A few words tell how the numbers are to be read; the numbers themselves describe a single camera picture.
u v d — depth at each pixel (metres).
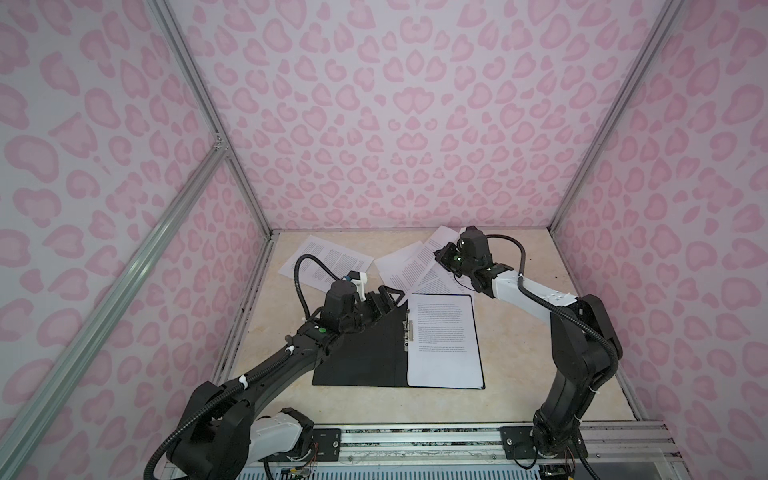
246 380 0.44
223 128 0.90
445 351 0.88
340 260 1.11
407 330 0.93
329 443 0.73
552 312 0.50
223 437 0.40
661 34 0.72
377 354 0.88
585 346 0.48
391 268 1.09
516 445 0.73
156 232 0.67
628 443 0.75
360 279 0.77
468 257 0.75
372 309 0.71
